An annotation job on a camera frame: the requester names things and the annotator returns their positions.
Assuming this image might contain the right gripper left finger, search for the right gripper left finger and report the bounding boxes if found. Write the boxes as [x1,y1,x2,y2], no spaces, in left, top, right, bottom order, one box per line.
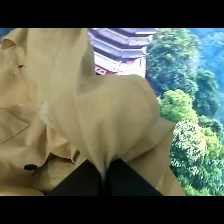
[45,159,106,197]

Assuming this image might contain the tan long-sleeved shirt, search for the tan long-sleeved shirt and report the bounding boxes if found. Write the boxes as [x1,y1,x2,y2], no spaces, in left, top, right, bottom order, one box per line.
[0,27,186,197]

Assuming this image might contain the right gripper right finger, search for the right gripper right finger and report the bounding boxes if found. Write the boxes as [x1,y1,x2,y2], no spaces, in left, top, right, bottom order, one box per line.
[105,158,164,197]

